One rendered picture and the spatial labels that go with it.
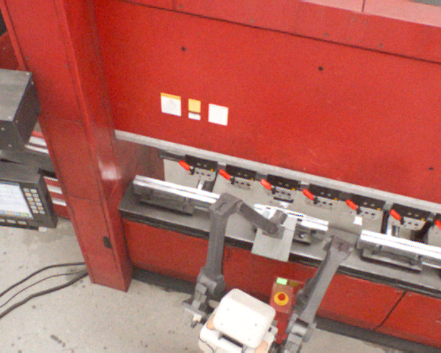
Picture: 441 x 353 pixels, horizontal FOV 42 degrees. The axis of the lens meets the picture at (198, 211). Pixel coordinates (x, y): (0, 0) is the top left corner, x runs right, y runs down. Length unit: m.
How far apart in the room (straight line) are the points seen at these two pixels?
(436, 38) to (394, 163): 0.65
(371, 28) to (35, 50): 1.19
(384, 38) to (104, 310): 2.52
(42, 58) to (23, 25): 0.15
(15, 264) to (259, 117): 2.26
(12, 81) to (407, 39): 1.40
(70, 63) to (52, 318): 2.05
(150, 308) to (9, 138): 1.89
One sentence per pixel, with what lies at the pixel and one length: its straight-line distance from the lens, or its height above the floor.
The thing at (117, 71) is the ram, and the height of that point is 1.79.
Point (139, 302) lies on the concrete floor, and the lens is 3.84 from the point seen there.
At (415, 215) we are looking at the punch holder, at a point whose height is 1.28.
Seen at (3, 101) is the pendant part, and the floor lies 1.95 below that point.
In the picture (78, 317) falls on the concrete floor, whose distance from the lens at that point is 3.85.
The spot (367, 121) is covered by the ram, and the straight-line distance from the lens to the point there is 2.36.
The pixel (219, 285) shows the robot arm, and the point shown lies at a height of 1.26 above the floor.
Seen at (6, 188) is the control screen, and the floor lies 1.53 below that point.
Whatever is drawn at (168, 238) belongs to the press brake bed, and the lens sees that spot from 3.25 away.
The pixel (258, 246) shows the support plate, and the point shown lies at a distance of 2.88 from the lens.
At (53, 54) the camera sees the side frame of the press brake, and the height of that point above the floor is 2.02.
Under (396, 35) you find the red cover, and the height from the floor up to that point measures 2.24.
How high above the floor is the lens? 3.50
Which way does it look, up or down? 57 degrees down
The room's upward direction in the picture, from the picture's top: 1 degrees clockwise
